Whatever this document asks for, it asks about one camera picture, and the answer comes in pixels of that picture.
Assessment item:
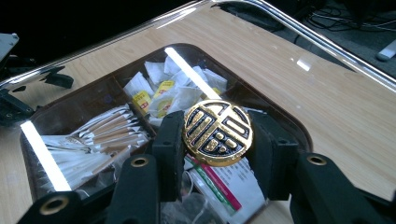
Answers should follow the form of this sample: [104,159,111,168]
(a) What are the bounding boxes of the pile of yellow-tag tea bags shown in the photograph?
[123,55,229,127]

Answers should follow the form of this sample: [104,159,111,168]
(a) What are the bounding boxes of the tangle of floor cables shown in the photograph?
[306,4,396,34]

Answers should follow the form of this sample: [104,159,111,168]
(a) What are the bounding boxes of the square metal compartment box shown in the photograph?
[19,42,314,224]

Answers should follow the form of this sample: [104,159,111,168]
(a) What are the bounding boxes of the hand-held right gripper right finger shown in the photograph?
[247,110,301,201]

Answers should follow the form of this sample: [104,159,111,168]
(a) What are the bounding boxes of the bundle of white stick packets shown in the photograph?
[40,104,151,191]

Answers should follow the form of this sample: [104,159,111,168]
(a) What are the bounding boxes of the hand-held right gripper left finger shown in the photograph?
[151,110,189,202]

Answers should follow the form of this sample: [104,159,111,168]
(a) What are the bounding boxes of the white metal stand frame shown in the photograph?
[375,39,396,62]

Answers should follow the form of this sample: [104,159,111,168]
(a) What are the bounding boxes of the red and green packet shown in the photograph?
[186,154,269,224]

